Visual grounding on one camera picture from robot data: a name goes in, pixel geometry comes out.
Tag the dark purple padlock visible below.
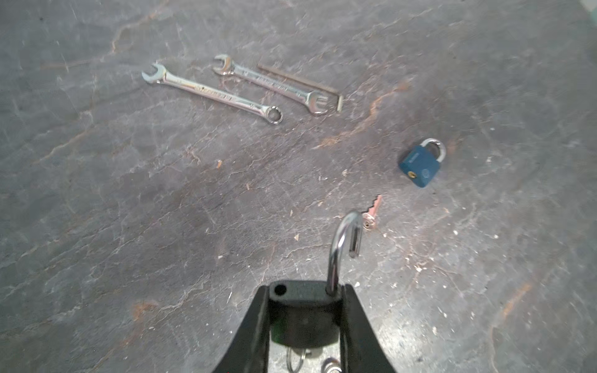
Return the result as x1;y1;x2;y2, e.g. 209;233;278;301
269;211;362;349

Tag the short silver wrench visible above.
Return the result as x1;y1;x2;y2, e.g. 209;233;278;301
212;54;328;115

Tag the blue padlock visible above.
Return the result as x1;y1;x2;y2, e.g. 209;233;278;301
399;138;447;188

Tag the long silver wrench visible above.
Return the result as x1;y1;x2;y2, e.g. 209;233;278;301
141;63;283;124

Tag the thin brown hex key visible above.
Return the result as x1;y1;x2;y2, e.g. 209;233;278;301
257;63;345;113

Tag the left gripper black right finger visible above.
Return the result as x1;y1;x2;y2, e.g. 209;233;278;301
340;284;396;373

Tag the small key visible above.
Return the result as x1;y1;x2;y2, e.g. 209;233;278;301
362;194;382;231

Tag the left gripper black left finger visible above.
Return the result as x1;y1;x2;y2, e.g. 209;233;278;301
213;286;270;373

